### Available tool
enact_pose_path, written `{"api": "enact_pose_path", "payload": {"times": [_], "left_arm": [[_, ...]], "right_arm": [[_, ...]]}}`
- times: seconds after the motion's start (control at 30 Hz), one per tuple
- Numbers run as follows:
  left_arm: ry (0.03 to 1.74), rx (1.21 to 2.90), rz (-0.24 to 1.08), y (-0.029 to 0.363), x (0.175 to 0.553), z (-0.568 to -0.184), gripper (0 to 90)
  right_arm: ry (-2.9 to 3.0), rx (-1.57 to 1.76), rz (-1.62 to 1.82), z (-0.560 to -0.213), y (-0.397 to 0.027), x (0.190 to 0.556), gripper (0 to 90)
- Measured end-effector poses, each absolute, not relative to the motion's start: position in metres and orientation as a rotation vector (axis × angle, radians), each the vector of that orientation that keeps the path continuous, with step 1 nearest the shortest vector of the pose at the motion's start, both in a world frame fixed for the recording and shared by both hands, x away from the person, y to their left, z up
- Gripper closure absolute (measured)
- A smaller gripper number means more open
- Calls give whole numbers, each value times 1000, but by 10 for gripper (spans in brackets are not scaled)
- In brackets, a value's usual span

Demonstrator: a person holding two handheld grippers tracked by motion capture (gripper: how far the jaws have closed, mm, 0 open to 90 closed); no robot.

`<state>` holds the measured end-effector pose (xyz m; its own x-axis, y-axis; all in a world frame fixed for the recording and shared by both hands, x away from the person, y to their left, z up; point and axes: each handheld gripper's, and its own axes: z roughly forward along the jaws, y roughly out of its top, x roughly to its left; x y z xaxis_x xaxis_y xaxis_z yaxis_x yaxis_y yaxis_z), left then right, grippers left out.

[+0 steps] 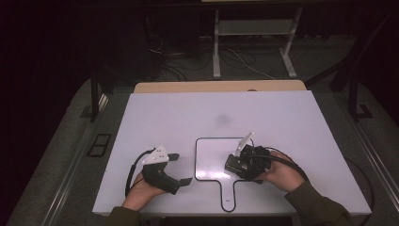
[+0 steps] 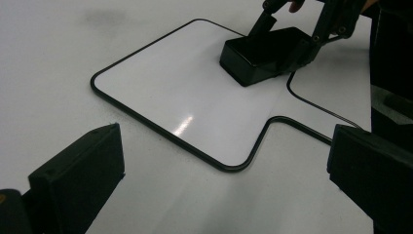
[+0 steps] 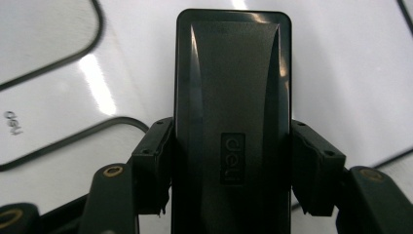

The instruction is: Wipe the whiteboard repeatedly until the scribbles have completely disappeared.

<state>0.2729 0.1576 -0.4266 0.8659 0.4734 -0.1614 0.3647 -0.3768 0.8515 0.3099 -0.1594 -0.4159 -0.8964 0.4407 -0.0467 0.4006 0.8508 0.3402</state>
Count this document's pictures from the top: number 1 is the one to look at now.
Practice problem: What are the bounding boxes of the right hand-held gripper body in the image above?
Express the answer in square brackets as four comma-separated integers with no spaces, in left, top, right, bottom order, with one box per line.
[233,131,273,183]

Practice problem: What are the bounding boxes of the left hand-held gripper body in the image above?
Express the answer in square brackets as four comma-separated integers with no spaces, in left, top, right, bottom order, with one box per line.
[141,144,182,196]

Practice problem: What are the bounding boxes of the black eraser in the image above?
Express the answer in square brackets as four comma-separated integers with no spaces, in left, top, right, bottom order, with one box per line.
[224,153,251,181]

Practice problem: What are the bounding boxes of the small whiteboard with handle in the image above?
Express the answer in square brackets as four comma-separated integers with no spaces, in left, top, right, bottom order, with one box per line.
[194,137,260,214]

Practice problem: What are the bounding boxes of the person's left hand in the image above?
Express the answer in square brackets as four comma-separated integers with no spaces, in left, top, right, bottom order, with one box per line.
[121,171,167,212]

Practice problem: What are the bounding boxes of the person's right hand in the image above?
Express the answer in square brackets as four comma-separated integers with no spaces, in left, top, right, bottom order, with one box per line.
[255,151,307,193]

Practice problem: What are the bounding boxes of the large white board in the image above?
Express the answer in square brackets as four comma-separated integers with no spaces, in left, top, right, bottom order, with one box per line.
[91,89,373,218]

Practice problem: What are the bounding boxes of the wooden table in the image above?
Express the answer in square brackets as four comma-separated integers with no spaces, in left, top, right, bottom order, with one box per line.
[134,79,308,94]

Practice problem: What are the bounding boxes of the black metal stand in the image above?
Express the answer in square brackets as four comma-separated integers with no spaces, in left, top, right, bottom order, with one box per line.
[305,6,399,121]
[79,67,109,123]

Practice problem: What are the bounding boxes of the white metal stand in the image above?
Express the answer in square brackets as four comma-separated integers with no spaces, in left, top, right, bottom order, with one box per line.
[212,8,304,79]

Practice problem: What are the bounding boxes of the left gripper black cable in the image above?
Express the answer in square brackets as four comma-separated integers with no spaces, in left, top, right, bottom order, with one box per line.
[124,148,156,198]

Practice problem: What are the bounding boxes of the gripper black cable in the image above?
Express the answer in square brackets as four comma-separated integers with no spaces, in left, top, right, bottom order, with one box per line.
[124,148,156,198]
[264,146,375,225]

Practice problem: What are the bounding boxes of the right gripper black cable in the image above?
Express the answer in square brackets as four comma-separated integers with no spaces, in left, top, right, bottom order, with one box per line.
[264,146,375,225]

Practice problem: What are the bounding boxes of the black floor cables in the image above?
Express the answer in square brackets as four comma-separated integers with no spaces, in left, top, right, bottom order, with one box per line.
[145,15,252,83]

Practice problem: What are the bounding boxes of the white floor cable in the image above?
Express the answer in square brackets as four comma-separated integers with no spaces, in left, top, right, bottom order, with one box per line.
[227,46,277,81]

